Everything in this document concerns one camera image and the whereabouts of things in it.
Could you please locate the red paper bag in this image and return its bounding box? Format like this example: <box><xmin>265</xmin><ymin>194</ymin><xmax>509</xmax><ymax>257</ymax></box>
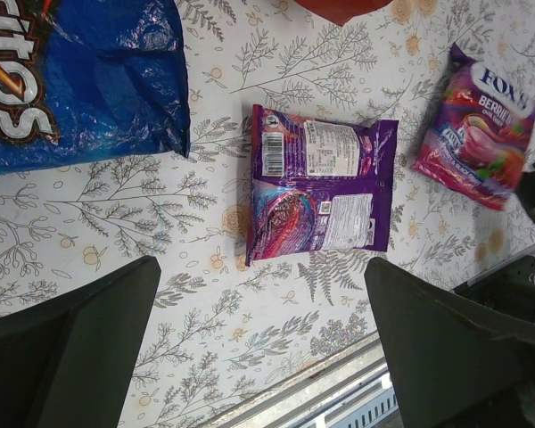
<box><xmin>295</xmin><ymin>0</ymin><xmax>391</xmax><ymax>26</ymax></box>

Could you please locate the blue Doritos chip bag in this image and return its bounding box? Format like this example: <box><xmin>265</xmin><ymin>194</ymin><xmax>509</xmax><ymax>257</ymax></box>
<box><xmin>0</xmin><ymin>0</ymin><xmax>190</xmax><ymax>175</ymax></box>

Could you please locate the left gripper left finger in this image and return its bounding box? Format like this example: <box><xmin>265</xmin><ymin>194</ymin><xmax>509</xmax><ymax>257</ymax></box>
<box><xmin>0</xmin><ymin>256</ymin><xmax>161</xmax><ymax>427</ymax></box>

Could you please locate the purple candy packet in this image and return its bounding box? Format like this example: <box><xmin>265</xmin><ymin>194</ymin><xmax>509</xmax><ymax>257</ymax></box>
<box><xmin>246</xmin><ymin>104</ymin><xmax>399</xmax><ymax>263</ymax></box>

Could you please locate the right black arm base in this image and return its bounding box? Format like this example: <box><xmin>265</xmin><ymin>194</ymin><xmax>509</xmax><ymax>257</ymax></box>
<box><xmin>453</xmin><ymin>255</ymin><xmax>535</xmax><ymax>324</ymax></box>

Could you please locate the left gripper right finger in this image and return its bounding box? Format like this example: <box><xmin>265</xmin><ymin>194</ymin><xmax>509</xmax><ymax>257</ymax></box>
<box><xmin>365</xmin><ymin>258</ymin><xmax>535</xmax><ymax>427</ymax></box>

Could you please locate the pink berries candy packet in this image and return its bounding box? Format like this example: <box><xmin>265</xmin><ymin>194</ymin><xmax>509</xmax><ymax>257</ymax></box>
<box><xmin>412</xmin><ymin>44</ymin><xmax>535</xmax><ymax>211</ymax></box>

